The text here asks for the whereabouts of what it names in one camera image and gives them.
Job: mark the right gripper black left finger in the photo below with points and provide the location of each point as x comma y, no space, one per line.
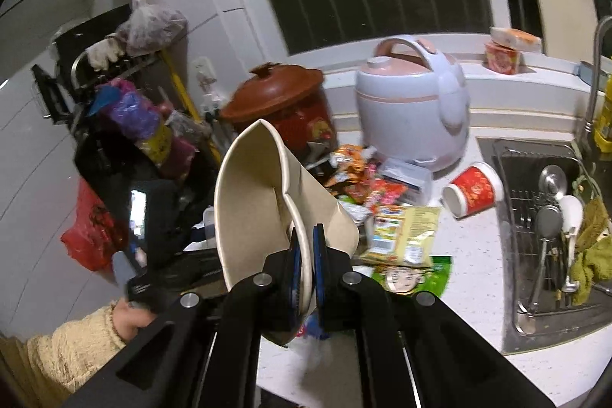
202,352

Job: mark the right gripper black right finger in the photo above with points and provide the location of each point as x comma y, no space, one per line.
413,351

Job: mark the crushed kraft paper bowl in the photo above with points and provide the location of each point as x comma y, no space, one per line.
262,195

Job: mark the red paper cup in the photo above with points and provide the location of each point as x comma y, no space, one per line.
477,188

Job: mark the person's left hand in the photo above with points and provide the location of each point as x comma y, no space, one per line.
128,320

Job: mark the red plastic bag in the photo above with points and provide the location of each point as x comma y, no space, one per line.
95,236

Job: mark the green snack packet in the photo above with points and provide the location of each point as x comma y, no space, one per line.
408,280

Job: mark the yellow noodle packet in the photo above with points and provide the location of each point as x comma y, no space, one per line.
401,236

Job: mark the purple plastic bag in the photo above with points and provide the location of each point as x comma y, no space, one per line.
126,106

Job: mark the yellow-green dish cloth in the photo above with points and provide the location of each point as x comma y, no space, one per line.
592,264

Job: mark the metal sink drying rack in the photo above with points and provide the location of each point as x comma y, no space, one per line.
537,178

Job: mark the white spoon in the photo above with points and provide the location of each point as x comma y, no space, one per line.
572,210

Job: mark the yellow gas pipe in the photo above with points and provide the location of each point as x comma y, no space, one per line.
179,87

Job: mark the brown clay slow cooker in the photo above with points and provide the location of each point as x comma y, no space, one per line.
291,98

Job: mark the steel ladle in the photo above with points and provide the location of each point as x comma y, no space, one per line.
552,184

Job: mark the grey plastic bag on pipe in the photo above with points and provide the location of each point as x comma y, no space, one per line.
150,28

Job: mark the white pink rice cooker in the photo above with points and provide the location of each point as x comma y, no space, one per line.
413,103

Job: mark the chrome sink faucet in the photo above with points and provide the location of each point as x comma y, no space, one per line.
585,137

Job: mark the red instant noodle cup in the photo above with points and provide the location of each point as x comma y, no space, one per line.
501,59

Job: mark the beige cutting board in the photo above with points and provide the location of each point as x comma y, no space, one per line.
568,28

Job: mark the white wall power strip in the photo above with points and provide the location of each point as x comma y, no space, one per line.
213,99

